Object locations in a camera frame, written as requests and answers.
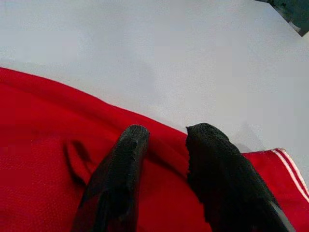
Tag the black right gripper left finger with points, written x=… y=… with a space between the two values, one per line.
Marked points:
x=113 y=188

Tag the red shirt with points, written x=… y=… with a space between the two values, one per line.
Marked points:
x=48 y=145

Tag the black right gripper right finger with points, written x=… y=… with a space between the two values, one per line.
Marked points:
x=229 y=188

